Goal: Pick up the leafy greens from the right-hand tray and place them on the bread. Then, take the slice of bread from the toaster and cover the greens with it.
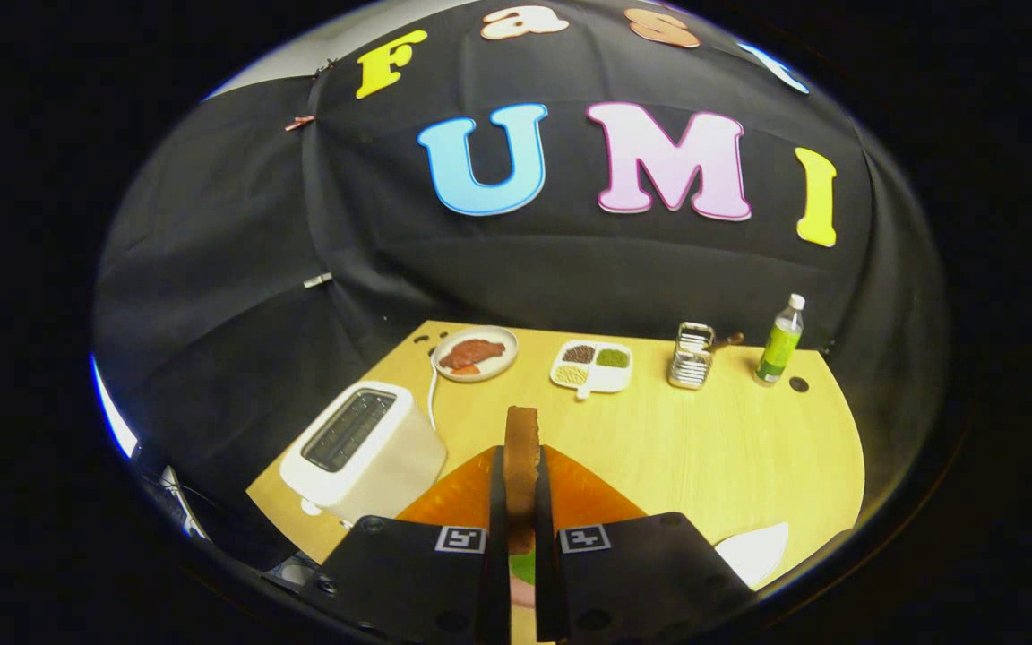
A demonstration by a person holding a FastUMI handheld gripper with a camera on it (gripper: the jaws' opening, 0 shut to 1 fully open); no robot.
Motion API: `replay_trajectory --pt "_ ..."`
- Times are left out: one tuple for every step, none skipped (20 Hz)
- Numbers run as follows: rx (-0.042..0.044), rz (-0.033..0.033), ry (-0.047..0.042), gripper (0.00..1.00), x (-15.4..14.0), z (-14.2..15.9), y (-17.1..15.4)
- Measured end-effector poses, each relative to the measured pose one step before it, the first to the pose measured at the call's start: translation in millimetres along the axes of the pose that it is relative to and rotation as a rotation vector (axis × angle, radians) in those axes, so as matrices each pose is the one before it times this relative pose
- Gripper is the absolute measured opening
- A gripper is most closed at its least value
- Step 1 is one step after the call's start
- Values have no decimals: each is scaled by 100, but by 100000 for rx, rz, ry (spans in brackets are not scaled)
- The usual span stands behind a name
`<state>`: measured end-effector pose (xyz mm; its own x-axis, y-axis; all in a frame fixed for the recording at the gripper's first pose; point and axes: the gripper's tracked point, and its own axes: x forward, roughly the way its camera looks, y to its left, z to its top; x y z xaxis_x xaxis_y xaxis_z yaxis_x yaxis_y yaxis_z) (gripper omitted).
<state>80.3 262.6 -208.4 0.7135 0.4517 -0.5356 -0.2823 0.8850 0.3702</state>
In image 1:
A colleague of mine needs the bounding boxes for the white divided dish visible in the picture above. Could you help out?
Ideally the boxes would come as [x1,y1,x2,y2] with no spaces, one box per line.
[550,340,634,400]

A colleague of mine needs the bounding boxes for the green drink bottle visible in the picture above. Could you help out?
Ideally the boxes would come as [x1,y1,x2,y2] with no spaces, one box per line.
[754,294,806,387]

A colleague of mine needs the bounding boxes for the white round plate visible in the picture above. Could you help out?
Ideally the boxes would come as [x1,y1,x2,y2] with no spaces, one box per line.
[432,326,520,384]

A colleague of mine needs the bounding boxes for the toasted bread slice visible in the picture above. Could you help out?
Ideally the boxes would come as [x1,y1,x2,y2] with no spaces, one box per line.
[504,406,542,555]

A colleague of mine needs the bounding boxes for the white flat plate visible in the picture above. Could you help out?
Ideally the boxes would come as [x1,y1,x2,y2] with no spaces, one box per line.
[715,521,790,589]

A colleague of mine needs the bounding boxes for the computer monitor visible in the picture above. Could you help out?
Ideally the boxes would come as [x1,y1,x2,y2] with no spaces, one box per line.
[90,354,139,460]

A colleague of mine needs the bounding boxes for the metal wire rack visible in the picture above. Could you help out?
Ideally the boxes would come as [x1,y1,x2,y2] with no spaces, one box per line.
[668,322,716,391]

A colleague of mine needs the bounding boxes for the red meat slice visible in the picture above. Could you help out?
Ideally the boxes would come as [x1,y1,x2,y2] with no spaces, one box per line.
[440,339,507,374]

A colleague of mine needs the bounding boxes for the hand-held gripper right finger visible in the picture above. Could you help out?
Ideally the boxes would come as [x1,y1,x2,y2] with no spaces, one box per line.
[534,445,754,644]

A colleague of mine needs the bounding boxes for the black backdrop cloth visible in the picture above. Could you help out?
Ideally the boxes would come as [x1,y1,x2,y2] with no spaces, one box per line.
[93,0,951,503]

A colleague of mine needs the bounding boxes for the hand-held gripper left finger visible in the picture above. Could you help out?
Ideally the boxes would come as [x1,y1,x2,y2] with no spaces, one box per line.
[319,445,512,644]

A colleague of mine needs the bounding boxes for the white toaster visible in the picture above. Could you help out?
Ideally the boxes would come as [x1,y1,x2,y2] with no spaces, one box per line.
[279,381,448,525]

